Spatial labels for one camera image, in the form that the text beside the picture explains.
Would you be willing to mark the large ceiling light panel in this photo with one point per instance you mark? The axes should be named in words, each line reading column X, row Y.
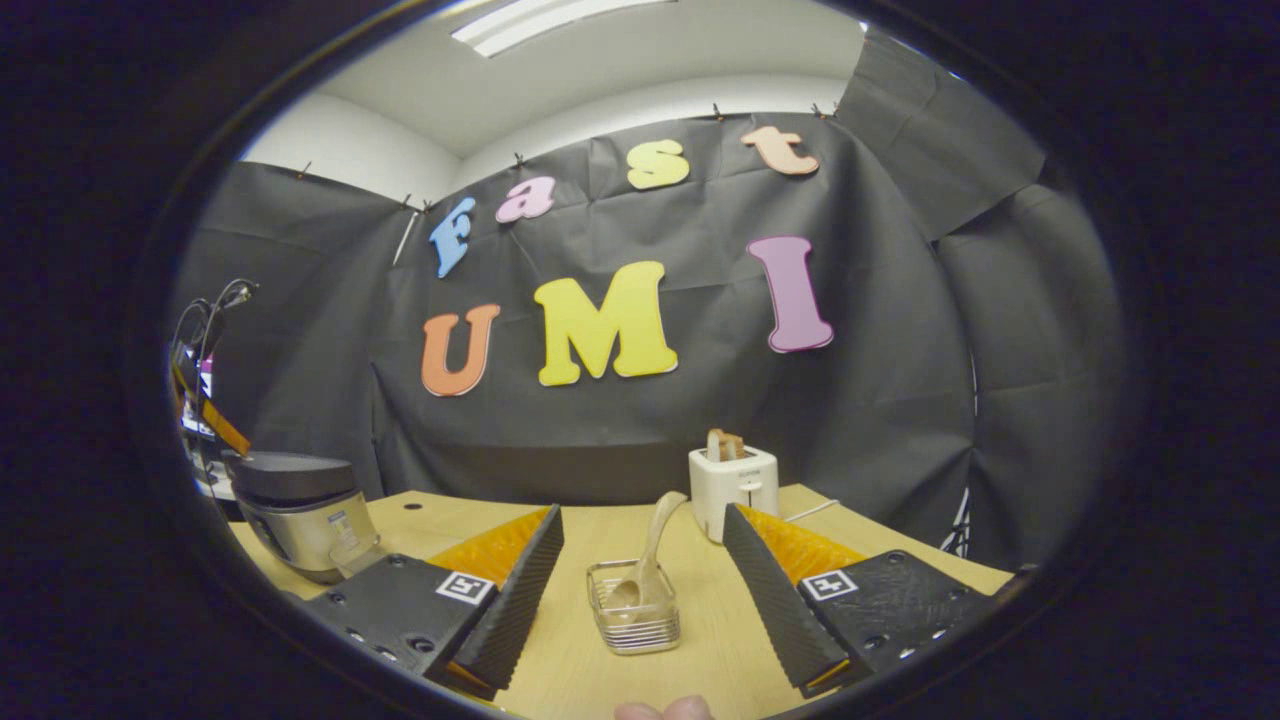
column 540, row 25

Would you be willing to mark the toasted bread slice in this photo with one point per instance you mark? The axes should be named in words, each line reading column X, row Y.
column 722, row 445

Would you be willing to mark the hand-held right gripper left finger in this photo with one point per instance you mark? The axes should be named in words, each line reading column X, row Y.
column 520, row 600

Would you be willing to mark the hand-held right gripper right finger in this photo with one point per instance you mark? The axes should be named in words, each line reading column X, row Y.
column 770, row 600

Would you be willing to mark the wooden spoon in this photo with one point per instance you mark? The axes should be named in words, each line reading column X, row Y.
column 655, row 545

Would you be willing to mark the white toaster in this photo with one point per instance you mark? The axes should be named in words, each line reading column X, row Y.
column 730, row 490

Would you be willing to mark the black silver rice cooker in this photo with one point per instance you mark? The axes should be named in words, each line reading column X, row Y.
column 300, row 520

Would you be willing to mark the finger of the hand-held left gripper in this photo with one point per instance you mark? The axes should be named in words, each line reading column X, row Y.
column 225, row 427

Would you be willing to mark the black backdrop cloth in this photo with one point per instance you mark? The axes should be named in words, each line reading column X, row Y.
column 880, row 400

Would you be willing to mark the computer monitor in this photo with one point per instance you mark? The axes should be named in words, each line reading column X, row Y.
column 205, row 385

